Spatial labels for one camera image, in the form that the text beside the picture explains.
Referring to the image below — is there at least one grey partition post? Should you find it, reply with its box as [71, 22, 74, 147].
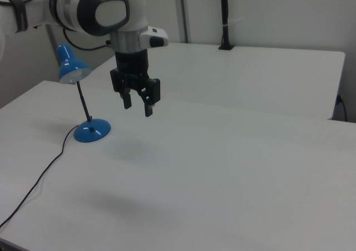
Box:
[172, 0, 193, 43]

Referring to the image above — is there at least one black velcro strap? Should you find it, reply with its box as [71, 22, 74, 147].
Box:
[9, 0, 29, 33]

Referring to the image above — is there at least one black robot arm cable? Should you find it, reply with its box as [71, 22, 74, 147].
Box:
[62, 28, 112, 51]

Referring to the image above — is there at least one white rectangular table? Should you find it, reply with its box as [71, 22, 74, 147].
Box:
[90, 41, 347, 121]

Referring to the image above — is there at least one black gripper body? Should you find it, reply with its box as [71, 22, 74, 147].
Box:
[110, 50, 161, 103]

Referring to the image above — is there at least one black clamped pole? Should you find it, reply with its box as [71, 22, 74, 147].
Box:
[217, 0, 235, 51]

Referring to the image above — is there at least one black wall cable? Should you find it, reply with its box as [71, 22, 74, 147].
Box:
[335, 94, 349, 121]

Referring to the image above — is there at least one blue desk lamp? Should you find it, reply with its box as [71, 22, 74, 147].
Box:
[56, 44, 112, 144]

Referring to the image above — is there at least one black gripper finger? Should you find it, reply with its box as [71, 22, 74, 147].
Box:
[122, 77, 134, 110]
[139, 87, 155, 118]

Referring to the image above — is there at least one black lamp power cord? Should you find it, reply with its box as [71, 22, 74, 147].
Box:
[0, 124, 81, 229]

